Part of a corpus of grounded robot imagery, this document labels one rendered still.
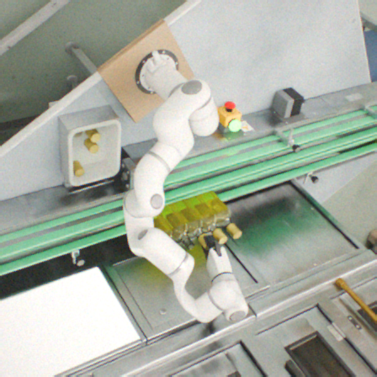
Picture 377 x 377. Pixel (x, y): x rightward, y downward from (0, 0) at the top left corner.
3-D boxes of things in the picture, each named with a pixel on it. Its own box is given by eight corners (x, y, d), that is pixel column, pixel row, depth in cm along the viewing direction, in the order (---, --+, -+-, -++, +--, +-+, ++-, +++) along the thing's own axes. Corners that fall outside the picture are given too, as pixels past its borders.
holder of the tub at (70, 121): (61, 183, 191) (70, 198, 187) (57, 115, 173) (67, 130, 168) (108, 170, 199) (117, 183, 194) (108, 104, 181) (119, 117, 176)
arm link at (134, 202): (140, 153, 162) (105, 189, 157) (157, 148, 150) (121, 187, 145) (172, 188, 166) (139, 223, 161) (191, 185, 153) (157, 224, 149)
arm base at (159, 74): (130, 61, 172) (154, 87, 162) (163, 39, 173) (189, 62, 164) (147, 96, 184) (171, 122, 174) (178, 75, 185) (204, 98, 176)
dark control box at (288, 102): (270, 107, 224) (284, 119, 219) (274, 90, 219) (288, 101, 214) (286, 103, 228) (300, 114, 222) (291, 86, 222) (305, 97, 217)
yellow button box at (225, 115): (212, 122, 212) (223, 133, 207) (215, 105, 207) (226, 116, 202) (227, 118, 215) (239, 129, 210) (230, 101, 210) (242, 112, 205)
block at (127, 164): (119, 180, 196) (128, 193, 191) (119, 159, 189) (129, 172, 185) (128, 177, 197) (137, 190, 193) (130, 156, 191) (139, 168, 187)
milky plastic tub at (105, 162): (60, 172, 187) (70, 188, 182) (57, 116, 173) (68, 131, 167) (108, 159, 195) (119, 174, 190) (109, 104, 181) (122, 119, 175)
